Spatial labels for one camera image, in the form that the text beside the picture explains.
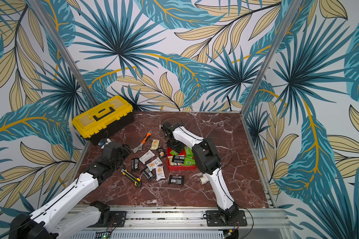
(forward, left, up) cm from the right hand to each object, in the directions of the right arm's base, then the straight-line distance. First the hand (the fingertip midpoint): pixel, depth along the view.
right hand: (173, 148), depth 99 cm
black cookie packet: (-17, +15, 0) cm, 23 cm away
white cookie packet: (-7, +17, +2) cm, 18 cm away
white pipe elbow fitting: (-22, -17, +2) cm, 28 cm away
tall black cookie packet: (-12, +23, +1) cm, 26 cm away
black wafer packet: (-21, -2, +1) cm, 21 cm away
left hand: (-9, +25, +15) cm, 30 cm away
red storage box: (-11, -6, +3) cm, 13 cm away
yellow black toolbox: (+16, +37, +15) cm, 43 cm away
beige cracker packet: (+3, +13, +1) cm, 13 cm away
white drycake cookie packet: (-17, +8, 0) cm, 19 cm away
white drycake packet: (-11, +12, 0) cm, 16 cm away
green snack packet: (-11, -10, +2) cm, 15 cm away
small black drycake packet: (-4, +7, +1) cm, 9 cm away
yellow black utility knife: (-22, +20, +1) cm, 30 cm away
